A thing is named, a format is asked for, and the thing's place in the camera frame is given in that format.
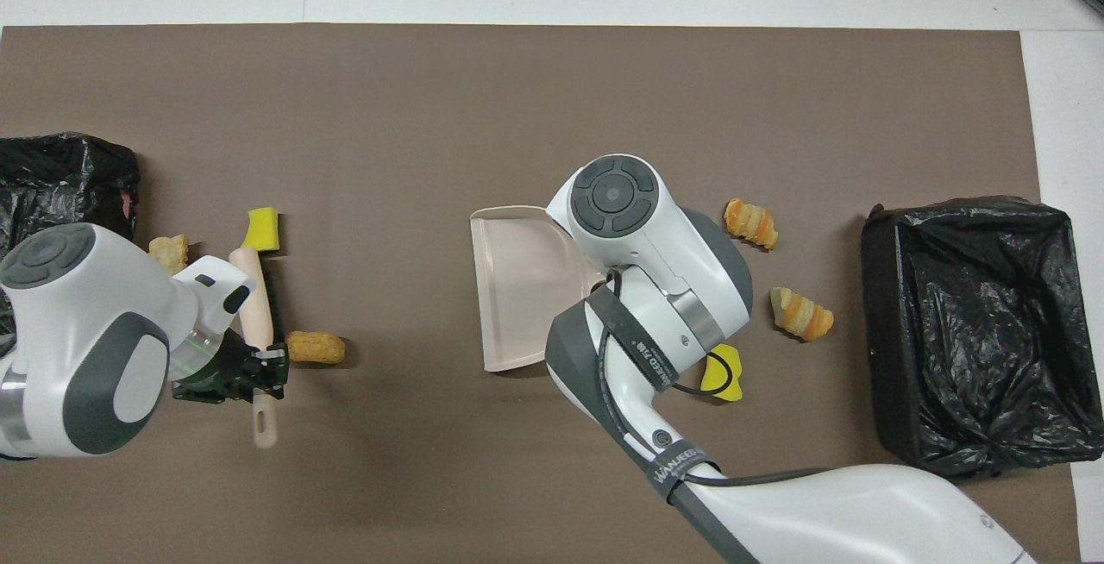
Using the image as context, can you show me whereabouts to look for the peanut-shaped brown bread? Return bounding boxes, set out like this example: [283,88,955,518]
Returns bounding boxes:
[285,331,348,366]

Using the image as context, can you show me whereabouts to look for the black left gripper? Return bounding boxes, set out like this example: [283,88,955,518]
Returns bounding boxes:
[172,331,288,403]

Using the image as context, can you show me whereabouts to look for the black bag lined bin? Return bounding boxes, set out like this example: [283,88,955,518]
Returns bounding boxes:
[861,195,1104,479]

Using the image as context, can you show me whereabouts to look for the striped croissant bread piece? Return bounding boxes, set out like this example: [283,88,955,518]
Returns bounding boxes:
[723,198,780,251]
[769,286,836,342]

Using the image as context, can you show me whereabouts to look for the yellow sponge piece with hole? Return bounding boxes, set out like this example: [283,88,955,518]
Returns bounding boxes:
[700,344,744,403]

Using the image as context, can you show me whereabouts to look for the pale crusty bread piece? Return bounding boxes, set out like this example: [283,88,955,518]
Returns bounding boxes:
[148,235,191,276]

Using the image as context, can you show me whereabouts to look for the black lined bin pink mark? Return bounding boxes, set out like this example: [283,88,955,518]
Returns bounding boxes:
[0,132,141,254]

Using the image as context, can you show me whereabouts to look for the small yellow sponge wedge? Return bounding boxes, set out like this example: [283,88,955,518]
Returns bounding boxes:
[241,207,281,253]

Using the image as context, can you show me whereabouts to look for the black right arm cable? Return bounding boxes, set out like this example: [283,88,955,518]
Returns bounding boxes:
[595,271,829,483]

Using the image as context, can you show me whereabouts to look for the brown table mat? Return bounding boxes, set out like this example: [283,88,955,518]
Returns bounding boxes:
[0,24,1081,564]

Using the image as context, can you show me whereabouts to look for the beige brush black bristles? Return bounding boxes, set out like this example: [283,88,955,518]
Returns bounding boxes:
[228,245,282,450]

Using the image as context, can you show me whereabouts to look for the beige plastic dustpan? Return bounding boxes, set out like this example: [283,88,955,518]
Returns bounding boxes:
[469,205,605,373]

